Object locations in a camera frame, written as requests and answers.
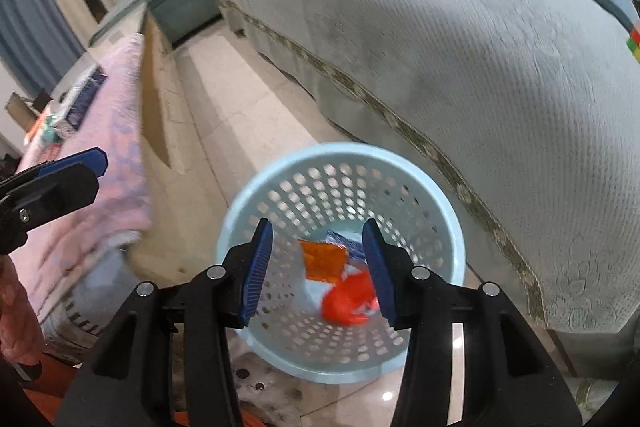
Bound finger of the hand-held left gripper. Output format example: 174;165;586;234
37;147;108;178
0;162;100;254

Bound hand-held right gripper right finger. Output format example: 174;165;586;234
362;218;583;427

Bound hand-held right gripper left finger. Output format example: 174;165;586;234
55;218;274;427

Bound red plastic bag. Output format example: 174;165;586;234
320;271;379;326

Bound blue white wrapper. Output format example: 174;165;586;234
324;229;369;269

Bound orange snack wrapper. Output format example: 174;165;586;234
299;238;349;283

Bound light blue perforated plastic basket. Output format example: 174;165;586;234
216;143;467;384

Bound person's left hand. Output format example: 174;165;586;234
0;253;46;367

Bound orange green small packets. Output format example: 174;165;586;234
27;104;64;148

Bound dark blue packet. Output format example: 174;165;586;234
64;66;109;134

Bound pink floral blanket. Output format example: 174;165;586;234
10;32;154;358

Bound brown cardboard box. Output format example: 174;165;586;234
5;91;52;131

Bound blue curtain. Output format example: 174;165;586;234
0;0;85;98

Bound teal fabric sofa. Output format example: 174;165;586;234
90;0;640;378

